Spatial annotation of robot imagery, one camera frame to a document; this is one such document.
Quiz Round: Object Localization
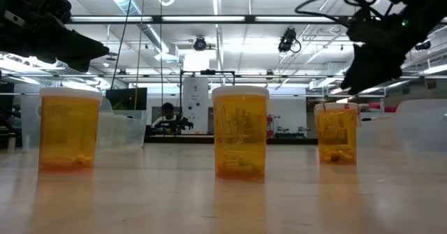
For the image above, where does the black camera cable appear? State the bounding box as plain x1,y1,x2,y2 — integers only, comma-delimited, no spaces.
294,0,380,27

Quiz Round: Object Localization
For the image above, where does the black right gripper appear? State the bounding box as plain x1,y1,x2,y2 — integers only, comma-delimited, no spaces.
341,8,441,95

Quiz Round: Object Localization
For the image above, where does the person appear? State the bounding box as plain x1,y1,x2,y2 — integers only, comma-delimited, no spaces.
152,102,182,130

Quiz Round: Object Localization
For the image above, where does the black round ceiling fixture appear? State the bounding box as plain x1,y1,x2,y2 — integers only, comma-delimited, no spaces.
192,36,208,52

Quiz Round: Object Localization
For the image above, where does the white pillar machine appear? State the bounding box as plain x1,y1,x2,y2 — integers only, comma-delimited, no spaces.
182,76,210,134

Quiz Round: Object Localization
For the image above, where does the orange pill bottle white cap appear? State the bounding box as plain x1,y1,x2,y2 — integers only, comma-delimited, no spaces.
313,102,360,166
211,85,270,182
38,87,103,174

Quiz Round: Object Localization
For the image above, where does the black camera with cable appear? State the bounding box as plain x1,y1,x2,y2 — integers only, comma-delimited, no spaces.
277,27,302,54

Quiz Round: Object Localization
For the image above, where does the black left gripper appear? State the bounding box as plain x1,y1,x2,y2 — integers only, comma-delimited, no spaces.
0,0,110,73

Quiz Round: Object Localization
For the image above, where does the black monitor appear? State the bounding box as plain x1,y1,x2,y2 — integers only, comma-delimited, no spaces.
105,87,148,111

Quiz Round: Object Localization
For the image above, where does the clear plastic bin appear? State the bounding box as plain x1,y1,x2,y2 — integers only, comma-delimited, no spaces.
20,94,148,150
356,98,447,153

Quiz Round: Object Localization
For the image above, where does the black hanging cable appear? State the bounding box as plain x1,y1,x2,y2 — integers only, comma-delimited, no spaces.
159,0,164,103
110,0,136,91

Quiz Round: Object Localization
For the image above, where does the red fire extinguisher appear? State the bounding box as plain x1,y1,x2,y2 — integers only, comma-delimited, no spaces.
266,114,275,138

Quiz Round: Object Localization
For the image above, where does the black aluminium table frame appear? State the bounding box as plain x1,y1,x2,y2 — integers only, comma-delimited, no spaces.
64,13,447,26

